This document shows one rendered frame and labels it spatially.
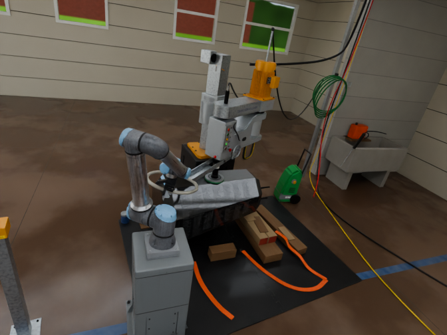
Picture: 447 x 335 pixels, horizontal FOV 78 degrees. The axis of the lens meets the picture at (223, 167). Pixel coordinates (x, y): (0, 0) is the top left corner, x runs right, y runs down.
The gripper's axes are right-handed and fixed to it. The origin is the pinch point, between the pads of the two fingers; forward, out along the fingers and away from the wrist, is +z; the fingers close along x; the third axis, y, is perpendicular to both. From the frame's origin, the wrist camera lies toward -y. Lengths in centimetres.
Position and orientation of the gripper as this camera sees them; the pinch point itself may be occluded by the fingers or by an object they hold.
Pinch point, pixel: (163, 197)
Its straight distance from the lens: 239.5
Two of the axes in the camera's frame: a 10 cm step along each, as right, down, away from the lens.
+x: 0.9, -2.7, 9.6
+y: 9.6, 2.8, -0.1
